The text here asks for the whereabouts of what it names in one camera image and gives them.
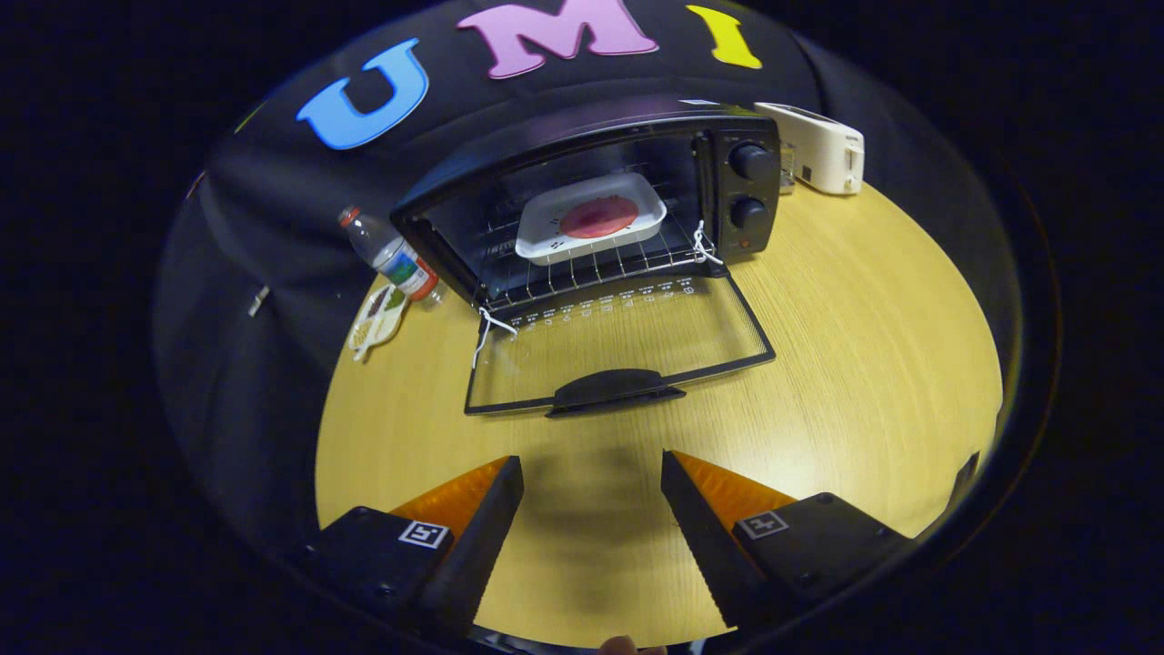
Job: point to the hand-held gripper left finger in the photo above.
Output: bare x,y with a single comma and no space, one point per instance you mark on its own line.
486,555

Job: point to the black toaster oven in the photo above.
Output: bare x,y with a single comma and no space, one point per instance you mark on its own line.
727,196

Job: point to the pink ham slice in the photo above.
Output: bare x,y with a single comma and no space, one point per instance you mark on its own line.
600,216

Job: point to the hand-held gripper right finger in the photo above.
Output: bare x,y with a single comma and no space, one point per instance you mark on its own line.
705,555

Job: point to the white square plate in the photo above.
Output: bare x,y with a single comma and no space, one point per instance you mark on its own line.
546,223

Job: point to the silver clip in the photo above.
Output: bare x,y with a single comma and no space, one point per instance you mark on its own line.
259,300

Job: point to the divided snack dish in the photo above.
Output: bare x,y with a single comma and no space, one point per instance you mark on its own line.
377,318

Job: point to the clear water bottle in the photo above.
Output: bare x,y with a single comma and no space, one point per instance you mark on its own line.
391,255

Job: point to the white bread toaster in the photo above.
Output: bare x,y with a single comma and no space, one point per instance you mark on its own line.
818,146

